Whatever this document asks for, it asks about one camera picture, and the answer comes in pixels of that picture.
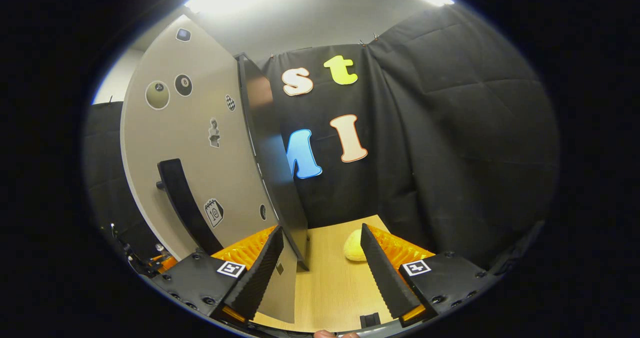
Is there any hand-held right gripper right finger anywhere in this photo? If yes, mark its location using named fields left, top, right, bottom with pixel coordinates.
left=360, top=223, right=503, bottom=328

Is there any black backdrop cloth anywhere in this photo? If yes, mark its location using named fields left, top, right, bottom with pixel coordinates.
left=82, top=3, right=561, bottom=269

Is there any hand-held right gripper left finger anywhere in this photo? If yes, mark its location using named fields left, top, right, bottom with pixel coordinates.
left=150, top=224, right=285, bottom=329

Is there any dark grey cabinet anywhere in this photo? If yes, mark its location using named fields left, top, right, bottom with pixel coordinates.
left=235, top=52, right=311, bottom=271

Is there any grey cabinet door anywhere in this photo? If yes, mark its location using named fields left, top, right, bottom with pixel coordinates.
left=120, top=14, right=299, bottom=325

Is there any black door handle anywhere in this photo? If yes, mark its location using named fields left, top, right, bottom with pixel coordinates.
left=156, top=158, right=224, bottom=255

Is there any yellow foam ball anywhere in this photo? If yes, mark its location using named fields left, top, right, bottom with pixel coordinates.
left=343, top=229, right=368, bottom=262

